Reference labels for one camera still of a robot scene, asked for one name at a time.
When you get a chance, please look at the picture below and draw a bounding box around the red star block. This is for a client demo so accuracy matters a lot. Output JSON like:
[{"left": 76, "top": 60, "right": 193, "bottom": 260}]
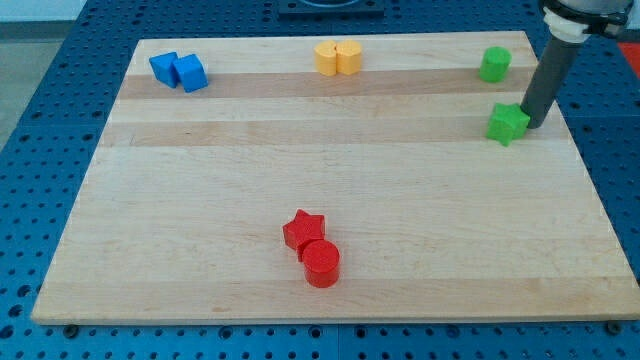
[{"left": 282, "top": 209, "right": 325, "bottom": 262}]

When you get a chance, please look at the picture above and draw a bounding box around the green star block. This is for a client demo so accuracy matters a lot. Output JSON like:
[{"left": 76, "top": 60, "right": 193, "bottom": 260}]
[{"left": 485, "top": 103, "right": 530, "bottom": 147}]

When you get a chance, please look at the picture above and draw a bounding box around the wooden board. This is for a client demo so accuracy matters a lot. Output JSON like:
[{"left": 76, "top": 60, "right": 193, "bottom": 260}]
[{"left": 32, "top": 31, "right": 639, "bottom": 325}]

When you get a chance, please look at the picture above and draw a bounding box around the red cylinder block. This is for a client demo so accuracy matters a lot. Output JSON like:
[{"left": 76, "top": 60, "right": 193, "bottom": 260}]
[{"left": 302, "top": 240, "right": 340, "bottom": 288}]

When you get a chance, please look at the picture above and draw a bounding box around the left yellow heart block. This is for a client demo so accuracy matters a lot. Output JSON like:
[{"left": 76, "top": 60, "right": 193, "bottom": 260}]
[{"left": 314, "top": 40, "right": 337, "bottom": 76}]

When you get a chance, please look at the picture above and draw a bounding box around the yellow heart block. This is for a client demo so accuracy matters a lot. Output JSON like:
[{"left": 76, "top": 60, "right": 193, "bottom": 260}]
[
  {"left": 314, "top": 40, "right": 337, "bottom": 76},
  {"left": 336, "top": 40, "right": 362, "bottom": 75}
]

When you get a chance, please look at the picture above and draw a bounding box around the right yellow heart block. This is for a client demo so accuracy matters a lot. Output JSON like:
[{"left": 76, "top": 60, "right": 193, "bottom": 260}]
[{"left": 336, "top": 40, "right": 362, "bottom": 75}]

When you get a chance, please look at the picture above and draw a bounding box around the right blue cube block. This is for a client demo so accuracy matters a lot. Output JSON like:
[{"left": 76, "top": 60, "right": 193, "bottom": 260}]
[{"left": 172, "top": 54, "right": 208, "bottom": 93}]

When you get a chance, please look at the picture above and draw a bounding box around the blue cube block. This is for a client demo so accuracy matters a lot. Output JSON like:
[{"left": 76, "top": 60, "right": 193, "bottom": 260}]
[
  {"left": 172, "top": 54, "right": 208, "bottom": 93},
  {"left": 149, "top": 52, "right": 179, "bottom": 88}
]

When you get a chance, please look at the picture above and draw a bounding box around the left blue cube block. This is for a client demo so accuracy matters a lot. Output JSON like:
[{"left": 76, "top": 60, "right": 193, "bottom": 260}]
[{"left": 149, "top": 52, "right": 179, "bottom": 88}]

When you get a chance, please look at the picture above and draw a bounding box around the green cylinder block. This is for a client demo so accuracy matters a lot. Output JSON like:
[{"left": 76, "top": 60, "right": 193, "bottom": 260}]
[{"left": 478, "top": 46, "right": 512, "bottom": 83}]

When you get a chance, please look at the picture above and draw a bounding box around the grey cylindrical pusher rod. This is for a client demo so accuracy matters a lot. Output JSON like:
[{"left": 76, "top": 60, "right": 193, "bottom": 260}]
[{"left": 520, "top": 35, "right": 582, "bottom": 129}]

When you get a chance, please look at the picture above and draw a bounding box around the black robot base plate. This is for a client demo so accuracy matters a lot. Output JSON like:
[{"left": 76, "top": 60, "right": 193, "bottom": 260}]
[{"left": 277, "top": 0, "right": 386, "bottom": 18}]

